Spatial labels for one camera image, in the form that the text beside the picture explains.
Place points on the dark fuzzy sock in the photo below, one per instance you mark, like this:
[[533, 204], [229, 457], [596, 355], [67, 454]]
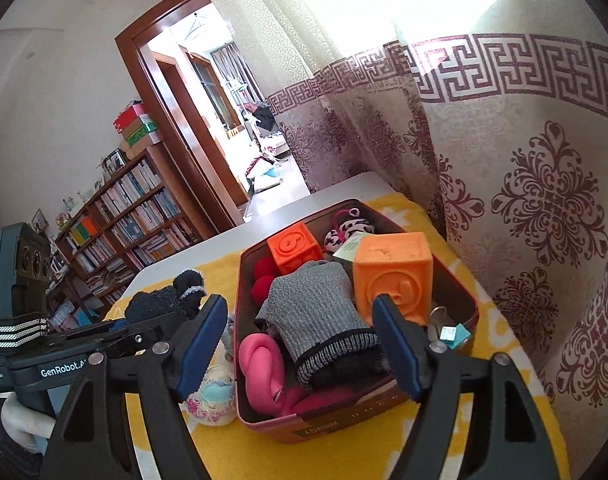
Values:
[[149, 302]]

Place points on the pale green small box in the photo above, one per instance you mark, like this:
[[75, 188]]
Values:
[[346, 257]]

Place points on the green cardboard box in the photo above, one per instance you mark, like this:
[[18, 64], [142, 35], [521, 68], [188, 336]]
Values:
[[140, 132]]

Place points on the patterned lace curtain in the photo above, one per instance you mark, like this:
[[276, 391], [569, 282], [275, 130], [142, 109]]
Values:
[[483, 185]]

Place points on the photo frame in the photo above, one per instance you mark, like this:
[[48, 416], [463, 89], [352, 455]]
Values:
[[115, 160]]

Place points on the grey sock with black cuff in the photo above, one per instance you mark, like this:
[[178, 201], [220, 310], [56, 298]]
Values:
[[314, 320]]

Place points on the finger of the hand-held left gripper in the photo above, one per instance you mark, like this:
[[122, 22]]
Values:
[[134, 342]]

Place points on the red yarn ball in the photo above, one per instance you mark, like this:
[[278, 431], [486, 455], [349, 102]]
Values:
[[264, 267]]

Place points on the small teal box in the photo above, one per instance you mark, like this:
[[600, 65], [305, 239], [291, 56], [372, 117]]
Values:
[[456, 336]]

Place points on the red pompom balls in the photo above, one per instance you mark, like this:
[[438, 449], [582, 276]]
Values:
[[261, 290]]

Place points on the dark orange toy cube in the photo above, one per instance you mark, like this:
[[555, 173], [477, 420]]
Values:
[[291, 252]]

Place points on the pile of clothes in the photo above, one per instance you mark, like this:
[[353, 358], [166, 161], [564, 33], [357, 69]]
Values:
[[264, 116]]

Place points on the person's left hand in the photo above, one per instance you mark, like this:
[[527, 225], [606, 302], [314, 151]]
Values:
[[26, 417]]

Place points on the yellow and white blanket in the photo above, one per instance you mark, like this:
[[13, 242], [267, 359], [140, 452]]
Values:
[[483, 410]]

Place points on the white bag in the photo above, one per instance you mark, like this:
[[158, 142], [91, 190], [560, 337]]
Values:
[[264, 170]]

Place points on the light orange toy cube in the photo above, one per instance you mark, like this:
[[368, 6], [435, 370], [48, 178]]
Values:
[[393, 280]]

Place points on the cream pastel sock ball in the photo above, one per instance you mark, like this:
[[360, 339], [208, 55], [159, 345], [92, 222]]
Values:
[[214, 395]]

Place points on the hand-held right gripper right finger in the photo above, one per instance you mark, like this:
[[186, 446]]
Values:
[[396, 350]]

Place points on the person's left forearm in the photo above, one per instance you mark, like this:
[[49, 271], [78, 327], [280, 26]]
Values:
[[19, 455]]

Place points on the wooden door frame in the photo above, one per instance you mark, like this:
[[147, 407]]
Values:
[[184, 160]]

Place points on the wooden bookshelf with books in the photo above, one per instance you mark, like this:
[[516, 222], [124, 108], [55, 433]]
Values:
[[134, 210]]

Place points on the brown cardboard box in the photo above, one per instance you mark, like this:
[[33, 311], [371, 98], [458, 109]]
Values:
[[146, 142]]

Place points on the light pink knotted foam tube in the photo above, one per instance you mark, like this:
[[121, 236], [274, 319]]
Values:
[[259, 365]]

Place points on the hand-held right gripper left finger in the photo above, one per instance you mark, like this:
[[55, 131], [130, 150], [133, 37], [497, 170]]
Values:
[[204, 345]]

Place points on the red cardboard box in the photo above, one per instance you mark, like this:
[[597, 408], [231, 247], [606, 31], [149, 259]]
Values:
[[130, 116]]

